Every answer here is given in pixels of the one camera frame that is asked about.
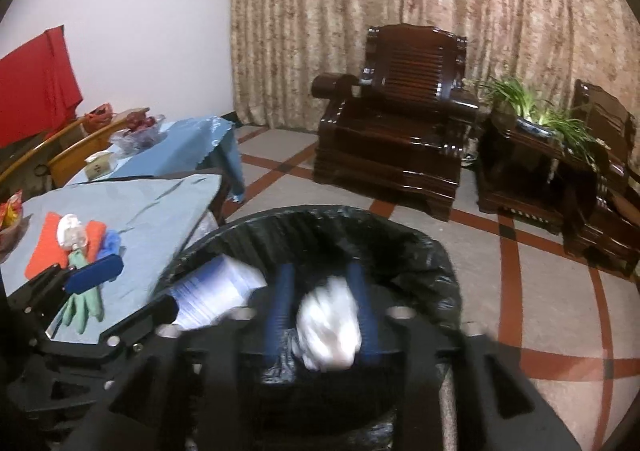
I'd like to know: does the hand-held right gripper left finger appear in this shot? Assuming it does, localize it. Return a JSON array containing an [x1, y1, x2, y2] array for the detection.
[[65, 263, 301, 451]]

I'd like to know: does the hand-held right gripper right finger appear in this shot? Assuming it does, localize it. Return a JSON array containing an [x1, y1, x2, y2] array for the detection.
[[348, 262, 582, 451]]

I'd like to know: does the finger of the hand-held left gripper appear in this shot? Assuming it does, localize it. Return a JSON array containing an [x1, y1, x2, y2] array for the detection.
[[46, 295, 181, 348], [10, 255, 125, 313]]

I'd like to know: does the green rubber glove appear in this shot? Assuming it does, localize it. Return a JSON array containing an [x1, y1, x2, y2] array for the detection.
[[61, 250, 106, 333]]

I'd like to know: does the blue cloth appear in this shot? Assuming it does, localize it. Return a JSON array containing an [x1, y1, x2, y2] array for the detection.
[[89, 229, 124, 263]]

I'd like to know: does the white tissue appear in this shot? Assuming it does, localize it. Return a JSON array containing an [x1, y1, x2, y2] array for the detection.
[[296, 276, 363, 372]]

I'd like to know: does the orange cloth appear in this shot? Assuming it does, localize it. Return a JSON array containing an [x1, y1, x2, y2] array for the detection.
[[24, 212, 108, 280]]

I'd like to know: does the bin with black bag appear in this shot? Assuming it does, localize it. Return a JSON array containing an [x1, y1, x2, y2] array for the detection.
[[150, 205, 463, 451]]

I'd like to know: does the white rubber glove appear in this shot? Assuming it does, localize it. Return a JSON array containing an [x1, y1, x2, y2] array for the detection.
[[56, 214, 92, 253]]

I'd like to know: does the white printed paper packet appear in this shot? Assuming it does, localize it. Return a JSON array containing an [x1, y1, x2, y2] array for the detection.
[[167, 253, 268, 332]]

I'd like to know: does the glass snack bowl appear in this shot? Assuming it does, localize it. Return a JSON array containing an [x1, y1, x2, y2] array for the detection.
[[0, 216, 28, 254]]

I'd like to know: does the pile of red snack packets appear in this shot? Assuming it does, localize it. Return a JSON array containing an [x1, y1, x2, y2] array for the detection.
[[0, 190, 26, 231]]

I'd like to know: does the tissue box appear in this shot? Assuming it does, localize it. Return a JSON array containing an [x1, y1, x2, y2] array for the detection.
[[83, 153, 117, 181]]

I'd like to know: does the wooden cabinet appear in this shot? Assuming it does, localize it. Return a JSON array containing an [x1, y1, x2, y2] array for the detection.
[[0, 107, 151, 193]]

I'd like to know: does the glass fruit bowl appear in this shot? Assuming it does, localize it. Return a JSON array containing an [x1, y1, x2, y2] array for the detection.
[[109, 114, 167, 153]]

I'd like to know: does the orange-red bag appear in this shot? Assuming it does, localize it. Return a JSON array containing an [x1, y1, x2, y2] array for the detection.
[[82, 103, 117, 133]]

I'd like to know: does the blue tablecloth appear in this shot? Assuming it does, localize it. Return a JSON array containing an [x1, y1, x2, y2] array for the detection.
[[65, 117, 246, 204]]

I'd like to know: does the dark wooden armchair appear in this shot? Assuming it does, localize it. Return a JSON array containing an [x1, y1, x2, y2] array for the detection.
[[310, 24, 482, 223], [561, 78, 640, 280]]

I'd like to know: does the red cloth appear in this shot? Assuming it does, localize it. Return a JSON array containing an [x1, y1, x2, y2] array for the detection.
[[0, 25, 84, 150]]

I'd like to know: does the dark wooden side table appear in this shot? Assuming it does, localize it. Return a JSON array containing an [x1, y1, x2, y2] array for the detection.
[[476, 116, 602, 235]]

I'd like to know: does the green potted plant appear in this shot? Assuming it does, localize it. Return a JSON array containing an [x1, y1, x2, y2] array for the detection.
[[472, 75, 603, 167]]

